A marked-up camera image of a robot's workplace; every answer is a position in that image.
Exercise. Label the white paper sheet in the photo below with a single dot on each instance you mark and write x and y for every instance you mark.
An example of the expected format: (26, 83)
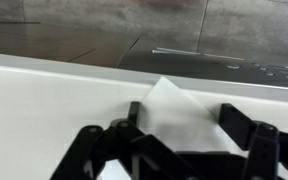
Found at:
(180, 123)

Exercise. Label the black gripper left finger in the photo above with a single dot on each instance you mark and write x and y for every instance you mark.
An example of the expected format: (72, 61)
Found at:
(117, 150)

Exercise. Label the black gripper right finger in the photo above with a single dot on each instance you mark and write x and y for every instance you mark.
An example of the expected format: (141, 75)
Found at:
(264, 146)

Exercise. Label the dark wood base cabinet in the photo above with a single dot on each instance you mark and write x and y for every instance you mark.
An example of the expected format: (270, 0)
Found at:
(50, 41)

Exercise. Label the stainless steel dishwasher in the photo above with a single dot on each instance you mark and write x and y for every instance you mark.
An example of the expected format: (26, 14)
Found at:
(200, 68)

